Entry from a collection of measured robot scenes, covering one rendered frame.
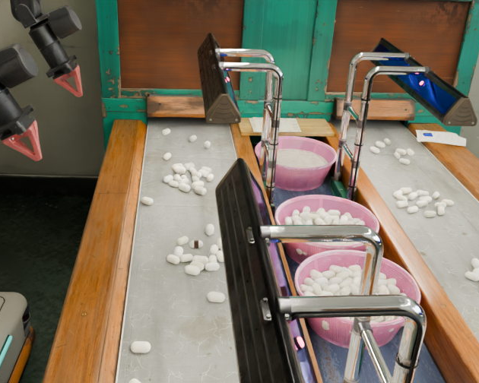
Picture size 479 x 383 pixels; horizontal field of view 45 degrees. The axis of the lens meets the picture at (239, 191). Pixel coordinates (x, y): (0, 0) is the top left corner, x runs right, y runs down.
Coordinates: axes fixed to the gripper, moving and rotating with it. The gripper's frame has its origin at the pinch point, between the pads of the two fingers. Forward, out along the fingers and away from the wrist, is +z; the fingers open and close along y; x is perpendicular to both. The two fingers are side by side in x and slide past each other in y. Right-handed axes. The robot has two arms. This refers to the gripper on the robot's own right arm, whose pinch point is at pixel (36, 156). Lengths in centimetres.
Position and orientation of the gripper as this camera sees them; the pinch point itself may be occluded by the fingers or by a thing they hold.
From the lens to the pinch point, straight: 126.7
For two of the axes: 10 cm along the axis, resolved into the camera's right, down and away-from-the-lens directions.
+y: -0.6, -4.6, 8.9
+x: -9.1, 4.0, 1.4
